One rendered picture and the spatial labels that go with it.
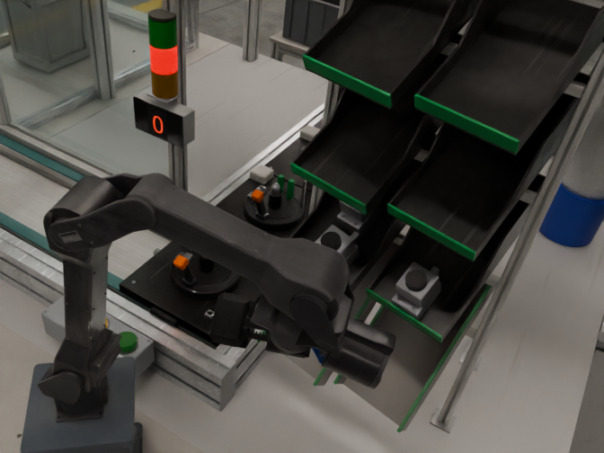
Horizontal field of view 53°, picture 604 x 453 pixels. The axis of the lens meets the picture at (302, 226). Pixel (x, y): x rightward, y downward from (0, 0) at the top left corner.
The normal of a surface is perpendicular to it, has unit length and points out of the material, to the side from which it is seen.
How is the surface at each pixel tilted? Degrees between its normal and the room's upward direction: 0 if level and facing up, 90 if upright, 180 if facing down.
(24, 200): 0
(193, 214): 16
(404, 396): 45
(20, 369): 0
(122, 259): 0
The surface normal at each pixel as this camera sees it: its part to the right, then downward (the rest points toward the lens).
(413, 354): -0.38, -0.23
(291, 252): 0.22, -0.73
